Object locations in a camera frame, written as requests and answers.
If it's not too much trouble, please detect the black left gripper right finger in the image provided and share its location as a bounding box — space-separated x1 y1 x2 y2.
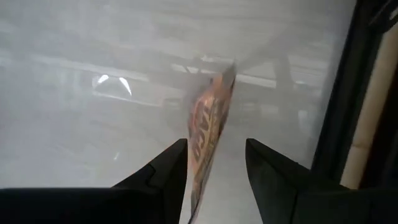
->
244 138 398 224

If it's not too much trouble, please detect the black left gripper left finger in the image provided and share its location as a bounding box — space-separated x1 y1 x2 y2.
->
0 139 189 224

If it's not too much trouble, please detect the orange spice packet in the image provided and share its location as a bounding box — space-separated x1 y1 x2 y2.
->
183 60 238 224

